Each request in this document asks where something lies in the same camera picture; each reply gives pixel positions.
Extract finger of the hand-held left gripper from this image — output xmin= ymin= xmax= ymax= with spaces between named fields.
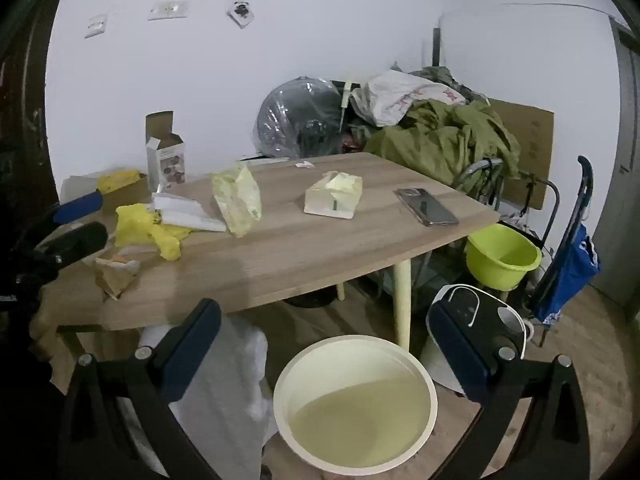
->
xmin=37 ymin=221 xmax=109 ymax=266
xmin=22 ymin=190 xmax=105 ymax=242

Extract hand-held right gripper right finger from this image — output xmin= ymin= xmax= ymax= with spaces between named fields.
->
xmin=426 ymin=300 xmax=589 ymax=480

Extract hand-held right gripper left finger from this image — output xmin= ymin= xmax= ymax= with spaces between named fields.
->
xmin=57 ymin=298 xmax=223 ymax=480

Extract brown paper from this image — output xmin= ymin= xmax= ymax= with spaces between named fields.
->
xmin=92 ymin=252 xmax=142 ymax=302

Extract yellow cloth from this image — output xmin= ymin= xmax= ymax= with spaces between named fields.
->
xmin=114 ymin=204 xmax=193 ymax=262

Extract white plastic mailer bag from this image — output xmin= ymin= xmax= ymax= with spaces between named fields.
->
xmin=151 ymin=191 xmax=201 ymax=211
xmin=157 ymin=205 xmax=228 ymax=233

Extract cream round trash bin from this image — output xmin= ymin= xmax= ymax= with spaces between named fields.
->
xmin=272 ymin=335 xmax=440 ymax=476

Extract translucent plastic container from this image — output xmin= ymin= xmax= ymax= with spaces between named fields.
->
xmin=60 ymin=172 xmax=108 ymax=202

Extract yellow packet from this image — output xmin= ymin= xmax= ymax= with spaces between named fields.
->
xmin=97 ymin=170 xmax=141 ymax=193

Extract yellow object in brown box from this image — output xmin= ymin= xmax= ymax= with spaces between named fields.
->
xmin=97 ymin=172 xmax=151 ymax=213

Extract white electric heater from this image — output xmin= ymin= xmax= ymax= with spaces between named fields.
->
xmin=420 ymin=284 xmax=536 ymax=396

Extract person's grey trousers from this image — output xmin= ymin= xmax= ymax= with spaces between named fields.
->
xmin=137 ymin=312 xmax=273 ymax=480

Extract cream table leg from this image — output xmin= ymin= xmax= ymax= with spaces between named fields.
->
xmin=392 ymin=255 xmax=412 ymax=351

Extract lime green basin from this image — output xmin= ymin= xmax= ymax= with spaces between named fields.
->
xmin=466 ymin=223 xmax=543 ymax=291

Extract open white carton box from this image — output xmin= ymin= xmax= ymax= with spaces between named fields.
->
xmin=145 ymin=111 xmax=187 ymax=193

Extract blue shopping trolley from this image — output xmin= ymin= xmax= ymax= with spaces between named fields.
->
xmin=530 ymin=156 xmax=603 ymax=328

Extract smartphone in clear case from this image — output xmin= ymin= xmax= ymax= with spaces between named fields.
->
xmin=393 ymin=187 xmax=460 ymax=227

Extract metal folding chair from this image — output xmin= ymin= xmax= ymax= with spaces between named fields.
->
xmin=452 ymin=157 xmax=561 ymax=261

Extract tissue pack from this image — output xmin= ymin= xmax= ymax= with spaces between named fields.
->
xmin=304 ymin=170 xmax=363 ymax=220

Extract olive green cloth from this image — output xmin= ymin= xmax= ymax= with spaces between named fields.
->
xmin=365 ymin=97 xmax=521 ymax=193

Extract brown cardboard sheet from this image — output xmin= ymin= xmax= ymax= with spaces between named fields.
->
xmin=487 ymin=97 xmax=556 ymax=211

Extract plastic-wrapped electric fan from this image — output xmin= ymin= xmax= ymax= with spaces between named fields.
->
xmin=255 ymin=76 xmax=346 ymax=158

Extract grey door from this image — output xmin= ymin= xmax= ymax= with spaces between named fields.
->
xmin=607 ymin=15 xmax=640 ymax=306

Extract white plastic shopping bag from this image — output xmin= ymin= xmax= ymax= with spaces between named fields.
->
xmin=350 ymin=70 xmax=463 ymax=128

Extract camouflage cloth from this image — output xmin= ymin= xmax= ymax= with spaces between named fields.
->
xmin=410 ymin=65 xmax=488 ymax=106

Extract cream stick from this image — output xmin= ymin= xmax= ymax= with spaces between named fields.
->
xmin=339 ymin=79 xmax=362 ymax=131

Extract single white wall socket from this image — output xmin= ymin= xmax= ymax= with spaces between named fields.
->
xmin=84 ymin=12 xmax=109 ymax=40

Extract double white wall socket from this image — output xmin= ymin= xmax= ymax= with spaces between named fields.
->
xmin=147 ymin=0 xmax=191 ymax=22

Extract broken wall socket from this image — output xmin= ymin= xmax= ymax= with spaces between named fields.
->
xmin=226 ymin=0 xmax=257 ymax=30

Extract thin wall cable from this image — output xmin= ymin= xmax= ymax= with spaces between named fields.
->
xmin=437 ymin=2 xmax=621 ymax=28

